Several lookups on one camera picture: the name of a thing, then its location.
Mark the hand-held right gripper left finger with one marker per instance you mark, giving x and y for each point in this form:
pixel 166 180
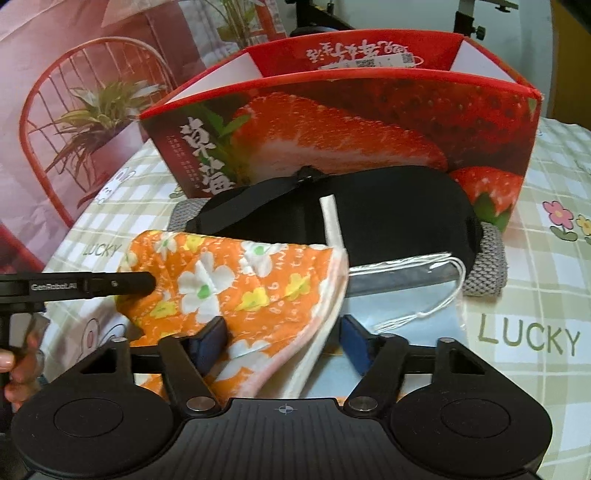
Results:
pixel 210 344

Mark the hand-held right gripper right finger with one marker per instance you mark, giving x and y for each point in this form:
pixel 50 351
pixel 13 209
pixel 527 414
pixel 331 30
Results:
pixel 355 341

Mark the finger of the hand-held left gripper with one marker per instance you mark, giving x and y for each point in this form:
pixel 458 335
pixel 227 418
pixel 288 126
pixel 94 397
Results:
pixel 92 284

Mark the blue face mask packet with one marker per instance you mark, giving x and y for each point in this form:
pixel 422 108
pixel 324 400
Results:
pixel 406 300

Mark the orange floral cloth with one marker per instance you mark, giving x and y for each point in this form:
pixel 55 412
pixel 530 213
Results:
pixel 231 277

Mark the black eye mask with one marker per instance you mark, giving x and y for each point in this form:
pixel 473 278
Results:
pixel 392 217

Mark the grey knitted cloth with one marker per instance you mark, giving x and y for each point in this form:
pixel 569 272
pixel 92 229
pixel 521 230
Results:
pixel 489 272

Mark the red strawberry print cardboard box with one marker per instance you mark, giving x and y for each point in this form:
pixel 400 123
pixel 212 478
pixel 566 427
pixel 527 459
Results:
pixel 369 120

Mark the person's left hand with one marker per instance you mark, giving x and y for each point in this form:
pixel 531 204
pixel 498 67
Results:
pixel 30 378

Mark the checked bunny print tablecloth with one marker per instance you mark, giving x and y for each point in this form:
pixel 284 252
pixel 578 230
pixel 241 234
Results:
pixel 531 277

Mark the red printed backdrop cloth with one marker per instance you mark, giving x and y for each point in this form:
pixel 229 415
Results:
pixel 46 46

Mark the black exercise bike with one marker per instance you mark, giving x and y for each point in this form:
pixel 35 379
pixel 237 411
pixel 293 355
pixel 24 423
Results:
pixel 307 16

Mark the wooden door panel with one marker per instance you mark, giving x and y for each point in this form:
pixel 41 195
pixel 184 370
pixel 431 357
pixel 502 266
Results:
pixel 572 92

